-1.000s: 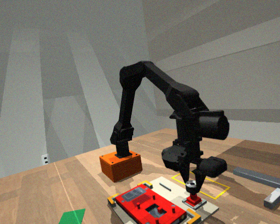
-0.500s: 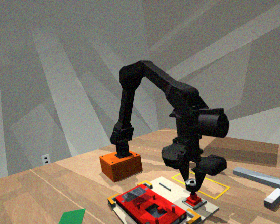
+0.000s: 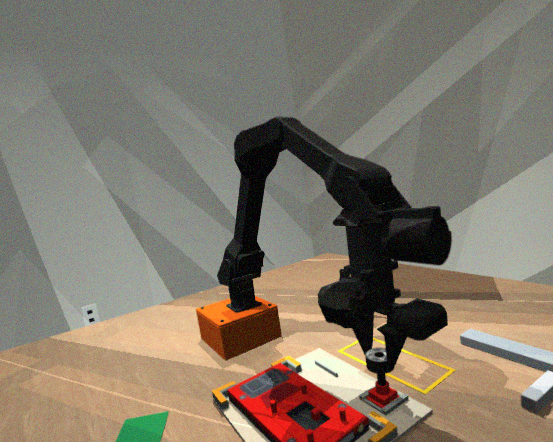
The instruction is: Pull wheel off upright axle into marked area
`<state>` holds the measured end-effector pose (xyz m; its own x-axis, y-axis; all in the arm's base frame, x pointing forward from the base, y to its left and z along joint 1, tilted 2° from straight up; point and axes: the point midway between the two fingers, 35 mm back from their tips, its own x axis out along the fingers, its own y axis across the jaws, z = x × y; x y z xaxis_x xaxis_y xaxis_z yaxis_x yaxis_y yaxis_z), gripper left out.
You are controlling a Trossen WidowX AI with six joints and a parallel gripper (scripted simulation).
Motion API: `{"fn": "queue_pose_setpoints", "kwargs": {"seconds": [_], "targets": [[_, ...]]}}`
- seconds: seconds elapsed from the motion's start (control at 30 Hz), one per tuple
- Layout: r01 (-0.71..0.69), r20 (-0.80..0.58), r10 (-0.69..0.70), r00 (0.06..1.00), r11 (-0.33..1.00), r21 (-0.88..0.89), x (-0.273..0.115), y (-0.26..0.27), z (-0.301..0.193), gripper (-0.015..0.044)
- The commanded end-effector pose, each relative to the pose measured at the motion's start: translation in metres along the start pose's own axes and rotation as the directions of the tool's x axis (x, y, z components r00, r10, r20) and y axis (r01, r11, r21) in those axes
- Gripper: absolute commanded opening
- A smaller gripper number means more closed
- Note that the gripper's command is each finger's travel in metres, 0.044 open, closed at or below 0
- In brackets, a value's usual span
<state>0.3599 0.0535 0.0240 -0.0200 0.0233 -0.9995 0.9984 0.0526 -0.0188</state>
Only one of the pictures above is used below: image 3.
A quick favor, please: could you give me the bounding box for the yellow rectangular outline on table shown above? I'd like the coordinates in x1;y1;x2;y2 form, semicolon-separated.
337;338;455;394

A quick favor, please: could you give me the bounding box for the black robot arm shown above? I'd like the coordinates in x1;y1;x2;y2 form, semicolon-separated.
217;117;451;328

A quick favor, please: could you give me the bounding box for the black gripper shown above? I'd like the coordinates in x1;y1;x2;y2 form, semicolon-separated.
344;257;448;368

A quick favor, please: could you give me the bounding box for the black and grey wheel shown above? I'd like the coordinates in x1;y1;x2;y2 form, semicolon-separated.
365;347;395;374

